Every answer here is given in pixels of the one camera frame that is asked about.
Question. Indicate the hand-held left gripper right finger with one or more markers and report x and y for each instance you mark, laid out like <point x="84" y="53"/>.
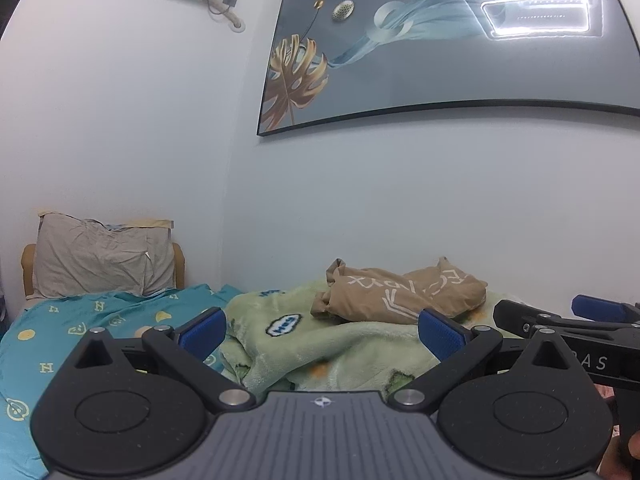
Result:
<point x="442" y="335"/>

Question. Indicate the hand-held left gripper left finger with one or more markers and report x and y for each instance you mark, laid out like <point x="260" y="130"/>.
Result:
<point x="202" y="332"/>

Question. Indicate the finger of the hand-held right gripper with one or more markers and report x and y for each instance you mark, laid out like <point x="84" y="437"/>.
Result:
<point x="515" y="315"/>
<point x="605" y="307"/>

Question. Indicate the tan shirt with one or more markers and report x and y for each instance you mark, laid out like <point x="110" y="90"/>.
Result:
<point x="390" y="292"/>

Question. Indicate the person's right hand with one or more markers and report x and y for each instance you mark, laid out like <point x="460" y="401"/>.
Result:
<point x="633" y="452"/>

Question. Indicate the green printed fleece blanket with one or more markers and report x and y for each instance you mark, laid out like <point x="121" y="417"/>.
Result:
<point x="310" y="345"/>

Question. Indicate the pale yellow pillow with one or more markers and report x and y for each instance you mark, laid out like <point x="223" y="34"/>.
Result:
<point x="150" y="222"/>

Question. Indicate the teal printed bed sheet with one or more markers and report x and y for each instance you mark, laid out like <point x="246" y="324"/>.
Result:
<point x="75" y="320"/>

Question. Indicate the grey pillow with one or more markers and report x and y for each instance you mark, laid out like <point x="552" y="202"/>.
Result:
<point x="95" y="260"/>

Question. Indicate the wooden headboard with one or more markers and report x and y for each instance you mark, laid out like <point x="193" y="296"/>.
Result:
<point x="27" y="270"/>

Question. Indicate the air conditioner pipe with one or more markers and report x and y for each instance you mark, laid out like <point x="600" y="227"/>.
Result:
<point x="235" y="22"/>

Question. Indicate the framed wall picture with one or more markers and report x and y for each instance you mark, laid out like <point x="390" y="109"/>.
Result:
<point x="425" y="60"/>

